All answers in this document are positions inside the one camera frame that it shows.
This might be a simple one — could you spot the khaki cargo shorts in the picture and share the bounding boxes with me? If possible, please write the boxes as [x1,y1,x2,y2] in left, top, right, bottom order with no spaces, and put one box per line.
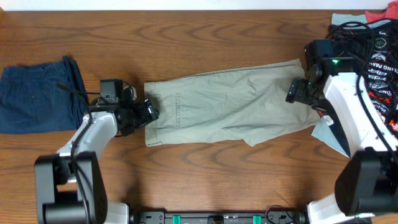
[144,59,320,147]

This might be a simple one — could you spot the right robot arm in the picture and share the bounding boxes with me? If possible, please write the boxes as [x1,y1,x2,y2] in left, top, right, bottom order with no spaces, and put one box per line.
[285,39,397,223]

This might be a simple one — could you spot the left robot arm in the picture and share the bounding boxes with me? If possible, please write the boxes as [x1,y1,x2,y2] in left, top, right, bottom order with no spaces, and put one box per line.
[34,79,159,224]

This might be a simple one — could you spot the light blue cloth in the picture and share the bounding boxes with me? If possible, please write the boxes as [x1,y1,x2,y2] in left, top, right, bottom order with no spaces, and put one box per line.
[312,13,367,157]

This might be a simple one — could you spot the folded navy blue shorts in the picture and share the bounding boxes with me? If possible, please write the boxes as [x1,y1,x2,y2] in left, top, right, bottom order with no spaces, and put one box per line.
[1,56,88,134]

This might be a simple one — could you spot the black printed cycling jersey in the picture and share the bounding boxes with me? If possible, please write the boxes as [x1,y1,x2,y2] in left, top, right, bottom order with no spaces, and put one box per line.
[328,17,397,137]

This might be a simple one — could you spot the red cloth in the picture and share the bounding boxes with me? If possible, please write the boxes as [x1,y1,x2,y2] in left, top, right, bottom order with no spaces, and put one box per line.
[365,1,398,23]

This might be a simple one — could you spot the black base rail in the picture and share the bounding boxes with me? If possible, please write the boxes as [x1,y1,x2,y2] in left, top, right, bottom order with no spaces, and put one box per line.
[129,205,308,224]

